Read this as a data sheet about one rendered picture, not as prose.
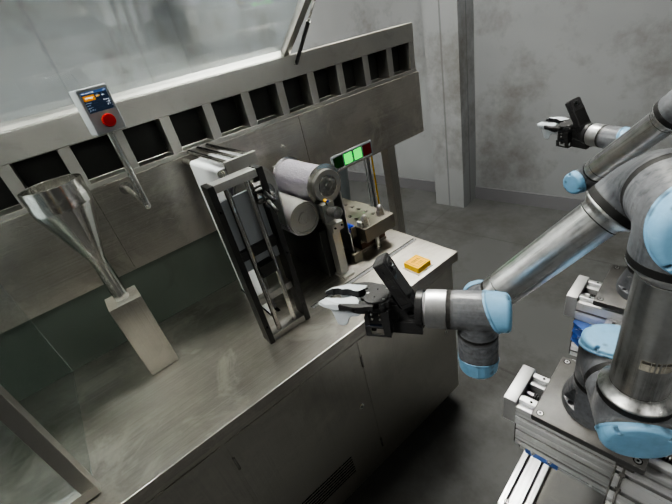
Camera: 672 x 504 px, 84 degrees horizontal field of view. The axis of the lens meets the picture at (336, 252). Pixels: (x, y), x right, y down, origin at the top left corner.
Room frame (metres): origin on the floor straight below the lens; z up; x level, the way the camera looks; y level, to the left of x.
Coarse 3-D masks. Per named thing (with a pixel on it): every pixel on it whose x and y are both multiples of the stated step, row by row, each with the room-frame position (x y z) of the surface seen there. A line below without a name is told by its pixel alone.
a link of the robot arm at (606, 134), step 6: (606, 126) 1.15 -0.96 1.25; (612, 126) 1.14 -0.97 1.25; (618, 126) 1.13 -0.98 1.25; (600, 132) 1.15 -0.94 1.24; (606, 132) 1.13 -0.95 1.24; (612, 132) 1.11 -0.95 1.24; (618, 132) 1.09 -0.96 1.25; (624, 132) 1.08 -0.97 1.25; (600, 138) 1.14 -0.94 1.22; (606, 138) 1.12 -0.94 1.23; (612, 138) 1.10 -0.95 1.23; (600, 144) 1.14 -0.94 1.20; (606, 144) 1.12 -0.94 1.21
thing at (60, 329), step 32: (192, 256) 1.29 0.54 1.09; (224, 256) 1.34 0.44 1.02; (96, 288) 1.12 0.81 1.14; (160, 288) 1.21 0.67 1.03; (192, 288) 1.26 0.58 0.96; (32, 320) 1.01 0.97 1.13; (64, 320) 1.05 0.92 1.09; (96, 320) 1.09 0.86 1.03; (160, 320) 1.18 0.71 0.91; (64, 352) 1.02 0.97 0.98; (96, 352) 1.06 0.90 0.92
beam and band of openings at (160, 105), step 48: (336, 48) 1.75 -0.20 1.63; (384, 48) 1.89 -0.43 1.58; (144, 96) 1.33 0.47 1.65; (192, 96) 1.41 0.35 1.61; (240, 96) 1.50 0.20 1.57; (288, 96) 1.68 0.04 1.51; (336, 96) 1.72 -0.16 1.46; (0, 144) 1.12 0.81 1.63; (48, 144) 1.17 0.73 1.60; (96, 144) 1.29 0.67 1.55; (144, 144) 1.37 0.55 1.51; (192, 144) 1.43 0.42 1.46; (0, 192) 1.14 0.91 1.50
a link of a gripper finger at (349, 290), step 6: (336, 288) 0.65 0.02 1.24; (342, 288) 0.64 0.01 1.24; (348, 288) 0.64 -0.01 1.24; (354, 288) 0.63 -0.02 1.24; (360, 288) 0.63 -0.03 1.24; (330, 294) 0.65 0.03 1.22; (336, 294) 0.65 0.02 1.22; (342, 294) 0.64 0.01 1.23; (348, 294) 0.64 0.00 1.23; (354, 294) 0.62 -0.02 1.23; (360, 294) 0.62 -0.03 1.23; (360, 300) 0.63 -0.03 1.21
